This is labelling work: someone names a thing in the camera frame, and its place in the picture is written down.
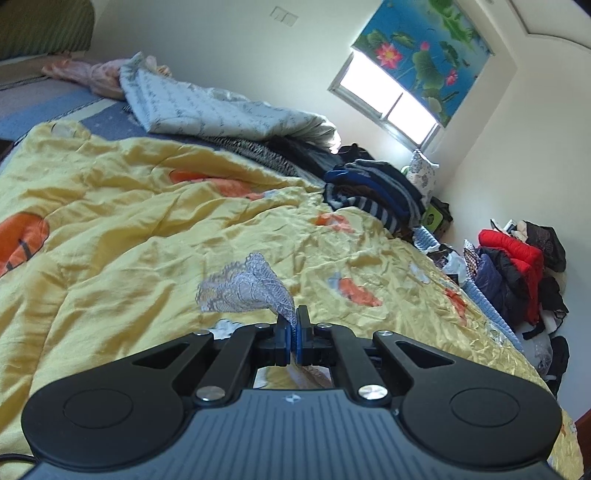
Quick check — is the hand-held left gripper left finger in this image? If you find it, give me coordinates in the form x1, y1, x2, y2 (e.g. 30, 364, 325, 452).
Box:
131, 313, 298, 408

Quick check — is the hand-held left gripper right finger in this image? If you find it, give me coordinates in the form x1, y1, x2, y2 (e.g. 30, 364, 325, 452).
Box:
295, 305, 457, 408

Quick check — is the lavender lace-trimmed garment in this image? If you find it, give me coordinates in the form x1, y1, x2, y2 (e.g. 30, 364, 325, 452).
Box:
196, 251, 333, 388

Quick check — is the stack of folded dark clothes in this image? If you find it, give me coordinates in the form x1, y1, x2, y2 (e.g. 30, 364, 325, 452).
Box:
322, 144, 428, 238

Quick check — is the pile of dark clothes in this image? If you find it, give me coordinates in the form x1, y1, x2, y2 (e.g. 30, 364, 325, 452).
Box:
464, 219, 571, 393

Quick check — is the white plastic bag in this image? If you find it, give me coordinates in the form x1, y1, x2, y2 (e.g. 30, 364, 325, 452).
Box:
438, 251, 469, 282

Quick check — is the green plastic chair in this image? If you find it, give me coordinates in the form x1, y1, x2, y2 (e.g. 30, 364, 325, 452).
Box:
422, 203, 451, 241

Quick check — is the yellow carrot print quilt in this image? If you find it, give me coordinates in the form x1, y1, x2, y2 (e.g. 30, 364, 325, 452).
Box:
0, 121, 585, 480

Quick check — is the black and white striped cloth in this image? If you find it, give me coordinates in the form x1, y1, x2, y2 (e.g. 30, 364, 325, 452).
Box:
203, 135, 324, 181

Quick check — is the floral pillow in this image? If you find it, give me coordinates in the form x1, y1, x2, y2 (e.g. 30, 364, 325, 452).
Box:
409, 148, 439, 201

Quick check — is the red jacket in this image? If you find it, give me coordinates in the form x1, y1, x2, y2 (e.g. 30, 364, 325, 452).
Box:
478, 228, 546, 326

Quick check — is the grey printed quilt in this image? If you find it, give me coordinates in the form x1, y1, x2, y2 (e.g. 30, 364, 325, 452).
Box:
119, 52, 341, 151

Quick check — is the window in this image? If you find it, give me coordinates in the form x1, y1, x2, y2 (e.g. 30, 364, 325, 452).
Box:
329, 50, 441, 151

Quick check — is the lotus print roller blind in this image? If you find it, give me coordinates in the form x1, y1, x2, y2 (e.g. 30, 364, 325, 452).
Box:
351, 0, 495, 127

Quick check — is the blue bed sheet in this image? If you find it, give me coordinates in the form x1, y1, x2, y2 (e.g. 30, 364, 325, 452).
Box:
0, 88, 222, 148

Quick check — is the pink cloth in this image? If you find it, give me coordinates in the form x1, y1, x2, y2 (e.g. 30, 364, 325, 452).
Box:
41, 58, 127, 100

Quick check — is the green headboard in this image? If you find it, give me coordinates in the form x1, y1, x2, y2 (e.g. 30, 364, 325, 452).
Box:
0, 0, 95, 61

